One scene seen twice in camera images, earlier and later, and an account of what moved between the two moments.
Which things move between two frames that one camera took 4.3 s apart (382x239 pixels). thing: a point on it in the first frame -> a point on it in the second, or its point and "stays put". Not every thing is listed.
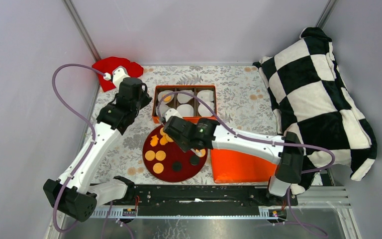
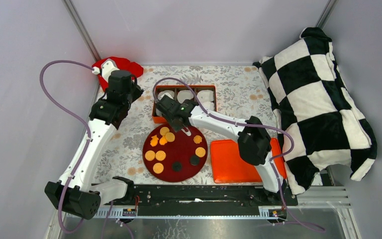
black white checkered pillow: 314,103 stays put
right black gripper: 183,147 -> 176,127
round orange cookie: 168,139 stays put
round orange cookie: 203,152 stays put
